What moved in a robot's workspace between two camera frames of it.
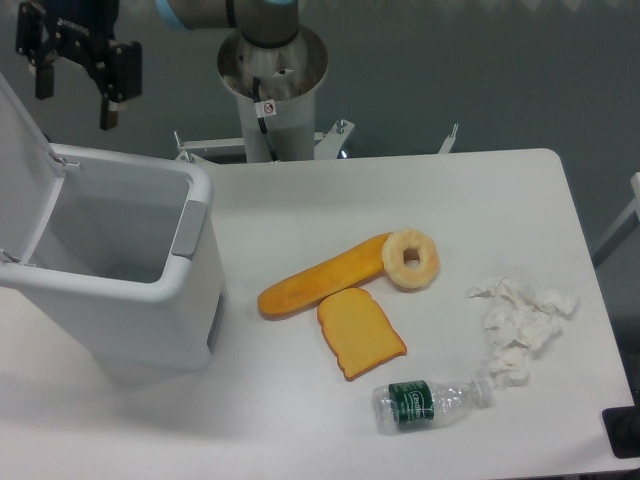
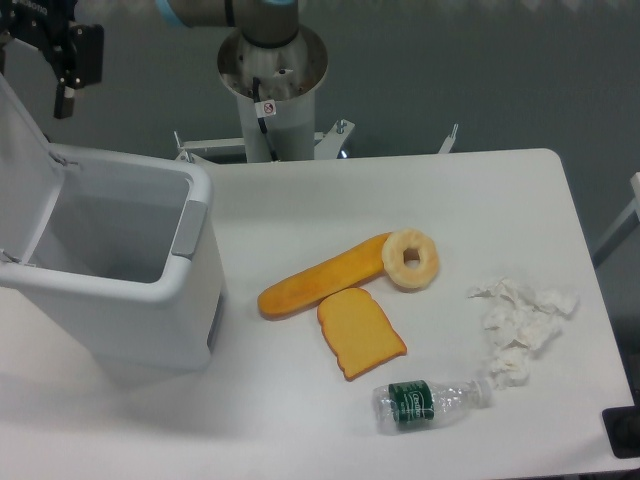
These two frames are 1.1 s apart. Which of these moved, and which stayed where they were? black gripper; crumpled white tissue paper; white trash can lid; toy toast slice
Moved: black gripper
Stayed: white trash can lid; crumpled white tissue paper; toy toast slice
